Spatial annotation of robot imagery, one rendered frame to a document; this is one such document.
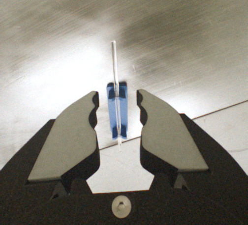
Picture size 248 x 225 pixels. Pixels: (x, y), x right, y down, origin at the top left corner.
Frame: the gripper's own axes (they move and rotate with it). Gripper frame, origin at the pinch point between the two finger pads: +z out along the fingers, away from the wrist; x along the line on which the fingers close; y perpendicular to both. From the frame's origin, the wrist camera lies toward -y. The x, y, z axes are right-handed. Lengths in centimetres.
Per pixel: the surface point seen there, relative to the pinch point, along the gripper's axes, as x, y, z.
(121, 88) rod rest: 0.6, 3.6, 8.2
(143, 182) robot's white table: 6.5, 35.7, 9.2
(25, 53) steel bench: -12.9, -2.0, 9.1
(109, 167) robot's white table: -3.0, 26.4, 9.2
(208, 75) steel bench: 15.3, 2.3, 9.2
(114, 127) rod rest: -0.9, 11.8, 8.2
